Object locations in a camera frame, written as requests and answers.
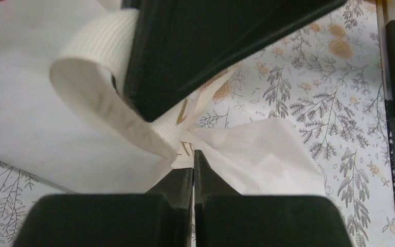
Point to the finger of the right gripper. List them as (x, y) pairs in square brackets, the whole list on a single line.
[(179, 45)]

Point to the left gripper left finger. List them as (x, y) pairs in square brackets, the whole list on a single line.
[(177, 188)]

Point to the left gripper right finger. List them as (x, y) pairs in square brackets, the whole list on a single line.
[(211, 196)]

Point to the cream ribbon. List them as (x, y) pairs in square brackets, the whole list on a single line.
[(122, 95)]

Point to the white wrapping paper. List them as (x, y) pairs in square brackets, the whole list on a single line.
[(61, 119)]

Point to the floral tablecloth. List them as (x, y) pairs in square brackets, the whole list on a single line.
[(324, 78)]

